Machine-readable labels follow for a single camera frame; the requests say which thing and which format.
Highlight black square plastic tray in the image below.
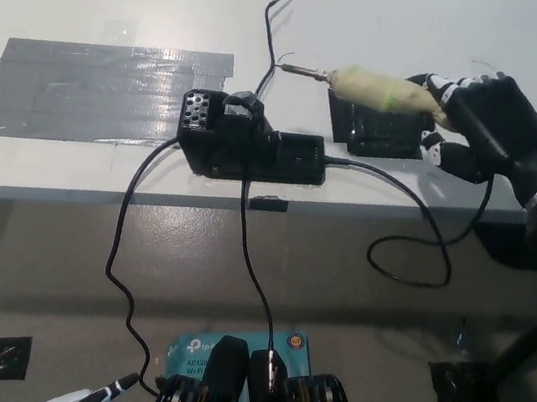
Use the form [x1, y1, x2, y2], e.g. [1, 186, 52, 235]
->
[317, 87, 439, 167]

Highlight teal tp-link box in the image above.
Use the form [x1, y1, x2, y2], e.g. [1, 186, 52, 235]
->
[158, 312, 319, 402]

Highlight thin black wire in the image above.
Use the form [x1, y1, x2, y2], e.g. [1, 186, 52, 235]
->
[208, 0, 333, 390]

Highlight black robot torso blocks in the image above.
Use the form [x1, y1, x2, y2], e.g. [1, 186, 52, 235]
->
[148, 325, 375, 402]

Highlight tape-wrapped soldering iron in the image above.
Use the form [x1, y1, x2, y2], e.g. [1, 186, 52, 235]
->
[268, 52, 458, 129]

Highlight thick black power cable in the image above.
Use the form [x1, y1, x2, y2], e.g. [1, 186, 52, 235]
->
[87, 132, 198, 396]

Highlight black table leg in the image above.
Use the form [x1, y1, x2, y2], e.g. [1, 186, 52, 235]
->
[487, 284, 537, 399]

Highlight black soldering iron cable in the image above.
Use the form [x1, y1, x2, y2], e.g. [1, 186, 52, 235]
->
[309, 146, 496, 297]

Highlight grey duct tape patch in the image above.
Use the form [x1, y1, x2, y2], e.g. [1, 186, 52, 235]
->
[0, 18, 237, 173]

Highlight small black tape strip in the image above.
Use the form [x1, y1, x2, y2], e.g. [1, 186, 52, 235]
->
[248, 192, 289, 215]

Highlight black soldering station base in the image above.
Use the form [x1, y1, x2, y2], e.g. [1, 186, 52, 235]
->
[170, 80, 338, 198]

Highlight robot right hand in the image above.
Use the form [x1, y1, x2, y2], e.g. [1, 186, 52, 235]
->
[388, 57, 537, 205]

